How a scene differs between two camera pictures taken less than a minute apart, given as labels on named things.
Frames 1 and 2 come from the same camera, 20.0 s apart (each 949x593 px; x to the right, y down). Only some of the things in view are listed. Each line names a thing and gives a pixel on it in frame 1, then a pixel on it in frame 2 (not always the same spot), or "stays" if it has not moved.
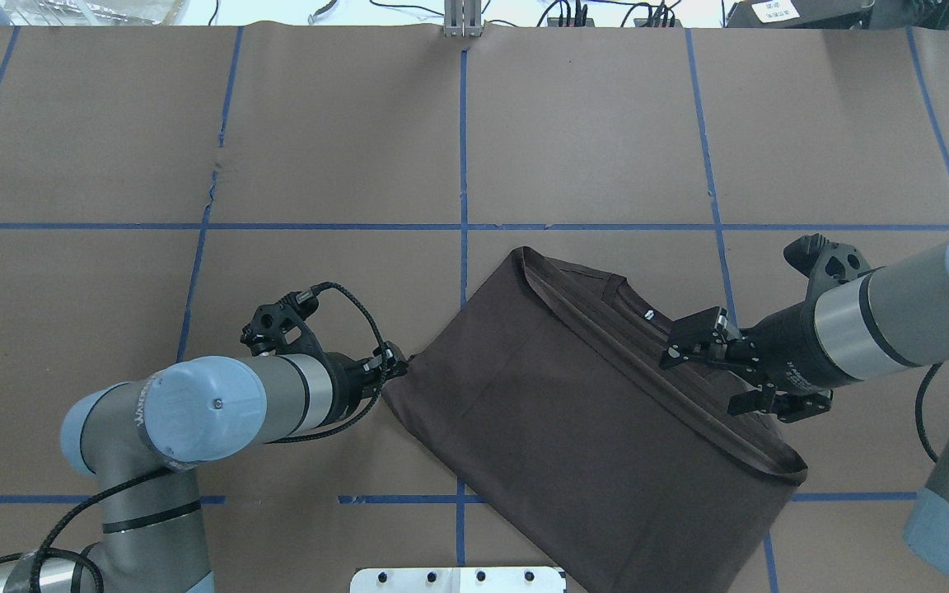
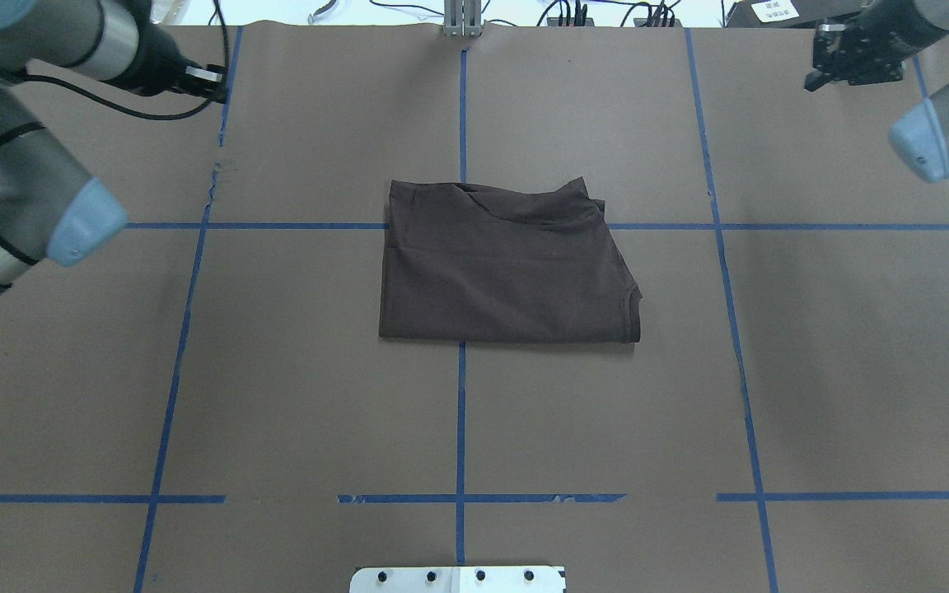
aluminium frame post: x=463 y=18 stays
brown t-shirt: x=545 y=400 → x=505 y=264
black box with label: x=800 y=14 stays
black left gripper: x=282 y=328 → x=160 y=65
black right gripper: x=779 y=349 → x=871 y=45
